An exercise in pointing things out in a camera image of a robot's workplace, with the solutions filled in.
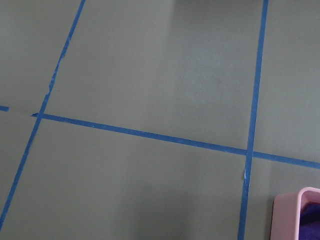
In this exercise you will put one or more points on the purple cloth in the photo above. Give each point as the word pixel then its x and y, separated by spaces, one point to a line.
pixel 309 222

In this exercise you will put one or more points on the pink plastic bin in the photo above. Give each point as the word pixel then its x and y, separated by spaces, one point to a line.
pixel 286 213

